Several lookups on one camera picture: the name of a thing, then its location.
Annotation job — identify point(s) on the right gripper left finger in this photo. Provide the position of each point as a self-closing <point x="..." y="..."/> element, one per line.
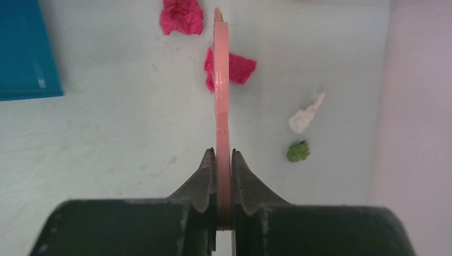
<point x="183" y="223"/>

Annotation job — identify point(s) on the pink hand brush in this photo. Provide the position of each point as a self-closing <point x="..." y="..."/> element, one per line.
<point x="221" y="79"/>

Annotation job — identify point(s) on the blue plastic dustpan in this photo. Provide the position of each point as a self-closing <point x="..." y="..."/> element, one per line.
<point x="28" y="68"/>

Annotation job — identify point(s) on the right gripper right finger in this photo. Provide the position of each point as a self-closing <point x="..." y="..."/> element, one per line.
<point x="266" y="224"/>

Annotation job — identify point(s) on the green paper scrap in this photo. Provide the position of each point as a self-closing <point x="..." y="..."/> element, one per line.
<point x="298" y="152"/>

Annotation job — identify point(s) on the magenta paper scrap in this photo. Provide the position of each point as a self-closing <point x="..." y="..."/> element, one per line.
<point x="183" y="16"/>
<point x="240" y="69"/>

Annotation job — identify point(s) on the white paper scrap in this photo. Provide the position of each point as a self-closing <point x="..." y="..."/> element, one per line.
<point x="300" y="121"/>

